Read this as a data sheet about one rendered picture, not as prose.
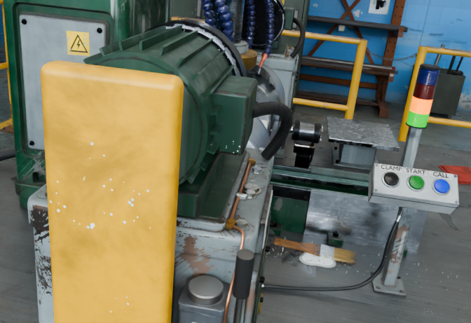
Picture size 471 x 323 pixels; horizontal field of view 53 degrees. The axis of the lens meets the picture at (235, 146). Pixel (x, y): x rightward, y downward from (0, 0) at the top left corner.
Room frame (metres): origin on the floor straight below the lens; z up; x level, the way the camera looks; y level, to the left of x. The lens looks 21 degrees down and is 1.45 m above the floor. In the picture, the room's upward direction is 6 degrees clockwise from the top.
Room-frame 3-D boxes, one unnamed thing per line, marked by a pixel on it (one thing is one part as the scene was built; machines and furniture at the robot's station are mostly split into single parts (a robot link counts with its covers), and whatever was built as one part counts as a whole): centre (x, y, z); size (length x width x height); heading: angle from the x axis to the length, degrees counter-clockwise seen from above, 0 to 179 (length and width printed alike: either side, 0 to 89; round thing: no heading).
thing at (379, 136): (1.68, -0.45, 0.86); 0.27 x 0.24 x 0.12; 173
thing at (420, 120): (1.43, -0.55, 1.05); 0.06 x 0.06 x 0.04
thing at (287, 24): (1.83, -0.09, 1.16); 0.33 x 0.26 x 0.42; 173
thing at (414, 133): (1.43, -0.55, 1.01); 0.08 x 0.08 x 0.42; 83
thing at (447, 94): (5.52, -2.25, 0.41); 0.52 x 0.47 x 0.82; 81
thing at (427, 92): (1.43, -0.55, 1.14); 0.06 x 0.06 x 0.04
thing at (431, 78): (1.43, -0.55, 1.19); 0.06 x 0.06 x 0.04
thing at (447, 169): (1.62, -0.84, 0.80); 0.15 x 0.12 x 0.01; 5
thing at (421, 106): (1.43, -0.55, 1.10); 0.06 x 0.06 x 0.04
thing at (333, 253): (1.02, -0.22, 0.80); 0.21 x 0.05 x 0.01; 78
